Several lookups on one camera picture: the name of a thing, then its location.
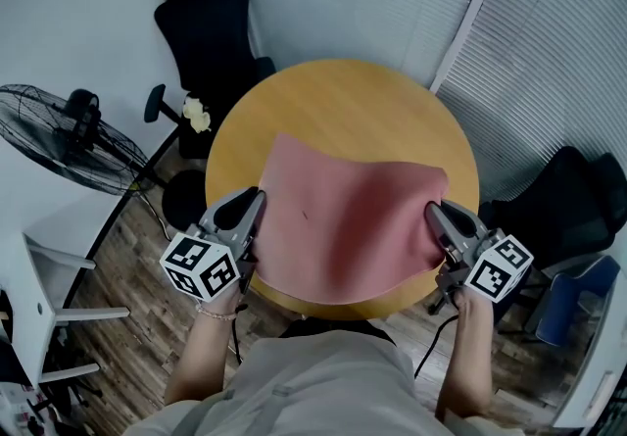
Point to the white window frame post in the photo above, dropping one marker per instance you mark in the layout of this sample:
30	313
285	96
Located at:
472	8

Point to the black floor fan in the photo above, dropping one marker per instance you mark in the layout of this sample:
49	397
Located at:
59	140

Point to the white side table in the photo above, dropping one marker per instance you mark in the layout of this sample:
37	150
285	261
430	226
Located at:
29	306

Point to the blue chair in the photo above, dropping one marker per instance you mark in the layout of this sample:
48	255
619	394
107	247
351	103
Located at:
578	297

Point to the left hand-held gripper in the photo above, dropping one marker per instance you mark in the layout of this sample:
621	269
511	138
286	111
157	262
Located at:
198	262

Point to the black high-back office chair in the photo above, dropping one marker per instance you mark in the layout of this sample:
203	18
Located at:
210	42

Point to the round wooden desk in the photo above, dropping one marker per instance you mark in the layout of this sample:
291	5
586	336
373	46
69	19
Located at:
343	106

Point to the white cabinet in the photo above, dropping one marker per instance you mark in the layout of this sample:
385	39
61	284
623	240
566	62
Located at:
595	365

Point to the crumpled cream cloth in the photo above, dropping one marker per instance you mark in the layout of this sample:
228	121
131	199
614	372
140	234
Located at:
196	114

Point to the person's right forearm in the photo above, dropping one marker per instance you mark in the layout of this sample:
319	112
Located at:
467	360

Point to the black mesh office chair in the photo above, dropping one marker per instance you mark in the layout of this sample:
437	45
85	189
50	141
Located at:
568	208

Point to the person's light shirt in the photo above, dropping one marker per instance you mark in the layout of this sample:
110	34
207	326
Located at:
318	390

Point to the white window blind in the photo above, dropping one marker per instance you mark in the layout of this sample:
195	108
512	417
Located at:
553	57

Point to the pink mouse pad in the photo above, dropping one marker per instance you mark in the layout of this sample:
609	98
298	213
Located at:
343	213

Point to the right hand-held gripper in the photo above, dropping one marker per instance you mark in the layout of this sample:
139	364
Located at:
497	267

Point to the person's left forearm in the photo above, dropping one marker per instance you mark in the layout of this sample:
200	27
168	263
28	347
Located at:
201	355

